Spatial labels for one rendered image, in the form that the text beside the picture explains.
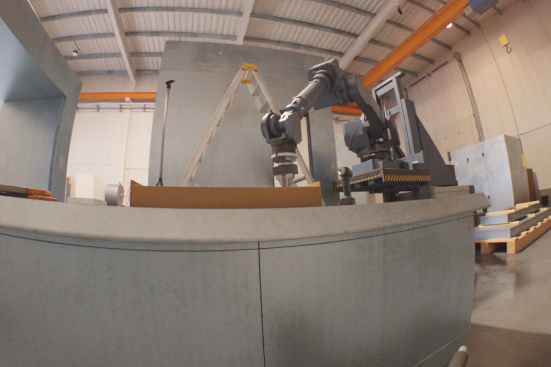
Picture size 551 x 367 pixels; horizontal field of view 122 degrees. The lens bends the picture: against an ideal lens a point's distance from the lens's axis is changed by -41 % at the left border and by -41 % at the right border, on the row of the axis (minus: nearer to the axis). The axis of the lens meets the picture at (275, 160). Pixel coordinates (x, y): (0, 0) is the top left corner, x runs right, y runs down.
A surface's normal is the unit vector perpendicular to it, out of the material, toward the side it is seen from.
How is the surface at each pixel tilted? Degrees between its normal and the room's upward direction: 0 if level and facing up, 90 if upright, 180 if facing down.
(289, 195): 90
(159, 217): 67
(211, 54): 90
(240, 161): 90
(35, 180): 90
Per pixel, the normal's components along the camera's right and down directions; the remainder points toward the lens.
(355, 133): -0.61, -0.15
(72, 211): 0.29, -0.58
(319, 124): 0.27, -0.22
